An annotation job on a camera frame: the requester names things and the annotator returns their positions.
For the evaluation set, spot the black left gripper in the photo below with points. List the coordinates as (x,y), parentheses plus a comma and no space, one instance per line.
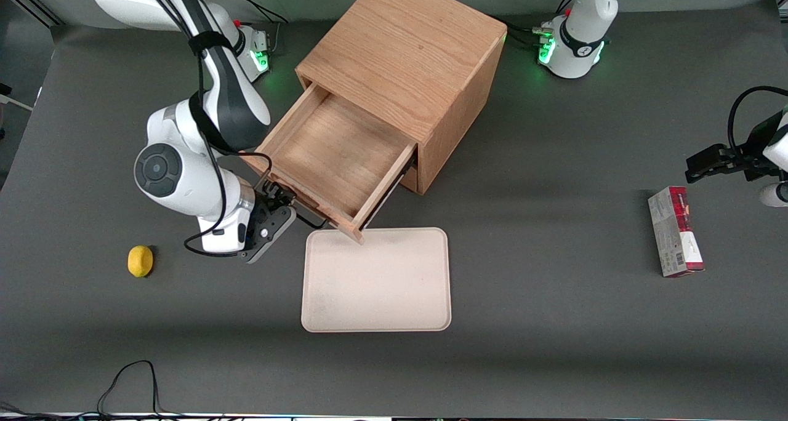
(755,145)

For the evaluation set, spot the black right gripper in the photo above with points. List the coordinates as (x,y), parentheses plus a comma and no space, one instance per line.
(266,202)

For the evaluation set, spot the wooden drawer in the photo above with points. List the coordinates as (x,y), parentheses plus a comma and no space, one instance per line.
(410,178)
(338,150)

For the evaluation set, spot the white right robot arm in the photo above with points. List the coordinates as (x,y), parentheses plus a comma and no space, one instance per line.
(184,175)

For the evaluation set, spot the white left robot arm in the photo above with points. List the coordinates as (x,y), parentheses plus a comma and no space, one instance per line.
(582,33)

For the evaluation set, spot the wooden drawer at cabinet base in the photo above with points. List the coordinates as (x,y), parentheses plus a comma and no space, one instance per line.
(410,178)

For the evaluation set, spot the oak wooden drawer cabinet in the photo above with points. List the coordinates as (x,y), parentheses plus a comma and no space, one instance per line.
(406,45)

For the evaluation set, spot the grey and red carton box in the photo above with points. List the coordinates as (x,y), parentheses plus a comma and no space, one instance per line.
(676,236)

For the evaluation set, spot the cream rectangular tray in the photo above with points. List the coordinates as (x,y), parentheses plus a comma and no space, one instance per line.
(375,279)

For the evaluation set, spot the yellow lemon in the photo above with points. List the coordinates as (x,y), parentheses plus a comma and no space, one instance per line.
(140,261)

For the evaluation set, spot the black aluminium frame profile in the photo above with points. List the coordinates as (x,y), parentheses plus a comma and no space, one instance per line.
(31,5)

